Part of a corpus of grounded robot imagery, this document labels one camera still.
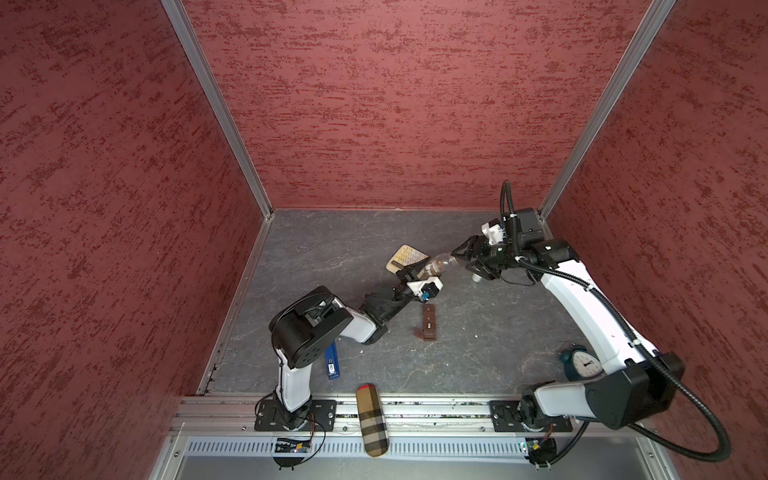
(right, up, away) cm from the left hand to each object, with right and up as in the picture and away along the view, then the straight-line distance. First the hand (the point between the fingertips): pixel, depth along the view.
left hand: (432, 265), depth 83 cm
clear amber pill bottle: (+1, 0, -5) cm, 6 cm away
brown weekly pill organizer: (0, -21, +5) cm, 21 cm away
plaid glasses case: (-16, -37, -12) cm, 42 cm away
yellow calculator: (-7, +1, +23) cm, 24 cm away
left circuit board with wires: (-37, -46, -10) cm, 60 cm away
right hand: (+5, +1, -8) cm, 9 cm away
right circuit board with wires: (+26, -45, -11) cm, 53 cm away
